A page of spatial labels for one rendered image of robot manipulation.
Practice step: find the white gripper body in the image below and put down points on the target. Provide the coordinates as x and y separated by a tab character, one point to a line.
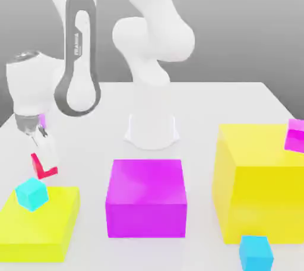
48	152

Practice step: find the small magenta cube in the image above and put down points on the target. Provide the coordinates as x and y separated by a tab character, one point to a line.
295	137

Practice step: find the small cyan cube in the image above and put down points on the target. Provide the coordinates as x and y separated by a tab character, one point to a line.
31	194

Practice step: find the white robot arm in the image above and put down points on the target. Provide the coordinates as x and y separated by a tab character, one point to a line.
147	45

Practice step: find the large magenta box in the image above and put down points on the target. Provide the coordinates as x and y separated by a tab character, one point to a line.
146	202

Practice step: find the large lime yellow box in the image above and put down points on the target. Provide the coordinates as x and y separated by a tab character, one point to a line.
35	233

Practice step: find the small blue cube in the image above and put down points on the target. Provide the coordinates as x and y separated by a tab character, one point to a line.
256	253

